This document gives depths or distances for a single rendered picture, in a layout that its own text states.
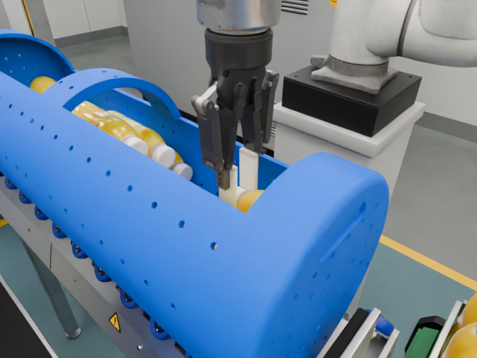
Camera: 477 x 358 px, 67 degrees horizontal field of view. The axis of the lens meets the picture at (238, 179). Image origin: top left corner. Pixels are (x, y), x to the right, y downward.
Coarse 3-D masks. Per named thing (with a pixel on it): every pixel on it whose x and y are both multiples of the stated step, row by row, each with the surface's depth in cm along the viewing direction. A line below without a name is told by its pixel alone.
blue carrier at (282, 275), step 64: (0, 64) 83; (64, 64) 90; (0, 128) 57; (64, 128) 48; (192, 128) 66; (64, 192) 46; (128, 192) 39; (192, 192) 35; (320, 192) 32; (384, 192) 40; (128, 256) 38; (192, 256) 33; (256, 256) 30; (320, 256) 33; (192, 320) 33; (256, 320) 29; (320, 320) 41
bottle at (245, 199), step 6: (246, 192) 51; (252, 192) 50; (258, 192) 49; (240, 198) 51; (246, 198) 49; (252, 198) 49; (240, 204) 50; (246, 204) 49; (252, 204) 48; (246, 210) 48
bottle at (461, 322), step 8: (472, 296) 47; (472, 304) 46; (464, 312) 47; (472, 312) 46; (456, 320) 50; (464, 320) 47; (472, 320) 46; (456, 328) 49; (448, 336) 52; (440, 352) 53
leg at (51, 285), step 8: (16, 232) 120; (24, 248) 124; (32, 256) 122; (32, 264) 128; (40, 264) 126; (40, 272) 127; (48, 272) 130; (40, 280) 131; (48, 280) 131; (56, 280) 134; (48, 288) 133; (56, 288) 135; (48, 296) 137; (56, 296) 137; (64, 296) 139; (56, 304) 138; (64, 304) 141; (56, 312) 142; (64, 312) 142; (64, 320) 144; (72, 320) 148; (64, 328) 149; (72, 328) 149; (72, 336) 152
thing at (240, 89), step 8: (240, 88) 41; (240, 96) 41; (216, 104) 44; (240, 104) 42; (224, 112) 43; (232, 112) 43; (240, 112) 43; (224, 120) 44; (232, 120) 43; (224, 128) 44; (232, 128) 44; (224, 136) 44; (232, 136) 44; (224, 144) 45; (232, 144) 45; (224, 152) 45; (232, 152) 45; (224, 160) 46; (232, 160) 46; (224, 168) 46
